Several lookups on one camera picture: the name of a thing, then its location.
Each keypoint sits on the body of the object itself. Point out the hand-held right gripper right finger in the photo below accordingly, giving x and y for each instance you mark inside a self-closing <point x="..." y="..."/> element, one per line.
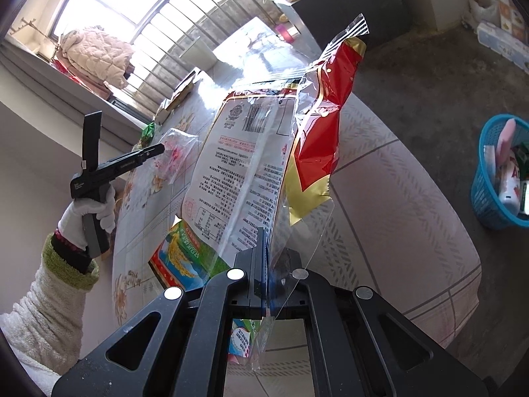
<point x="297" y="293"/>

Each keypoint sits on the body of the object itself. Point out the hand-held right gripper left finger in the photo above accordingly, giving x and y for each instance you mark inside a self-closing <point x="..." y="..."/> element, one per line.
<point x="261" y="264"/>

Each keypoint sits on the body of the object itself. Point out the pink quilted jacket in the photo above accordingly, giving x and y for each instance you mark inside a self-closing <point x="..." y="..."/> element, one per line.
<point x="97" y="56"/>

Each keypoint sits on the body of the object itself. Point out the white paper cup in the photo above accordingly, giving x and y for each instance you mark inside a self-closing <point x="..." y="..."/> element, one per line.
<point x="200" y="53"/>

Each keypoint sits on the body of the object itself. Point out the person's left hand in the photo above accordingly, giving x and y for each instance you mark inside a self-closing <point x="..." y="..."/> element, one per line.
<point x="72" y="223"/>

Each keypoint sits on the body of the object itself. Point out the pink plastic cup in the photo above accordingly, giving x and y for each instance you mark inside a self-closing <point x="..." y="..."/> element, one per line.
<point x="287" y="33"/>

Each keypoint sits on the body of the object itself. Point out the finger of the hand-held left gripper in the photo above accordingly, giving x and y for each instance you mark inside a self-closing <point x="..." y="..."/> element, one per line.
<point x="140" y="157"/>

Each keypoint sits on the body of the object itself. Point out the brown flat carton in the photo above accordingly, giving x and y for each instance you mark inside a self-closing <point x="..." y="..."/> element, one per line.
<point x="185" y="87"/>

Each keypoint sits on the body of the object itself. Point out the grey cabinet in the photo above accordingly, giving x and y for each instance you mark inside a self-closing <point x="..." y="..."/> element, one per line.
<point x="355" y="4"/>

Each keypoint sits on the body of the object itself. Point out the blue plastic basket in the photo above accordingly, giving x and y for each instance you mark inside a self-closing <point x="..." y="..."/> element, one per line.
<point x="483" y="198"/>

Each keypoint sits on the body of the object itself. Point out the white plastic bag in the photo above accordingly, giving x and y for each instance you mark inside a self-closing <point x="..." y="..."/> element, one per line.
<point x="483" y="8"/>

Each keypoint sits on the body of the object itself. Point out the small white carton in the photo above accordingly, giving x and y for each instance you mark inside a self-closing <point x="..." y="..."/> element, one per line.
<point x="164" y="109"/>

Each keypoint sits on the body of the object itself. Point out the red striped snack bag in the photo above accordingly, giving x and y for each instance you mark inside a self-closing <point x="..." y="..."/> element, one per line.
<point x="244" y="153"/>

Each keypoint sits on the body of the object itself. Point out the person's left forearm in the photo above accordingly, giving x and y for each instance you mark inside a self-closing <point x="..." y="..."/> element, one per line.
<point x="41" y="314"/>

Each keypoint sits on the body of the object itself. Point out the clear bag with pink print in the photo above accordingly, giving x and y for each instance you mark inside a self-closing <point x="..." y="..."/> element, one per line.
<point x="175" y="153"/>

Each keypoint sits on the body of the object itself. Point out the dark green carton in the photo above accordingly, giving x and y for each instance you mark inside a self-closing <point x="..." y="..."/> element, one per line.
<point x="523" y="151"/>

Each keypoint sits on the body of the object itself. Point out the dark green snack packet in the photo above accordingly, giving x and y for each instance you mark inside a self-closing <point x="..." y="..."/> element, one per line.
<point x="147" y="133"/>

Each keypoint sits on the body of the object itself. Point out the metal window railing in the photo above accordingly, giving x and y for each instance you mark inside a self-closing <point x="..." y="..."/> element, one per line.
<point x="186" y="20"/>

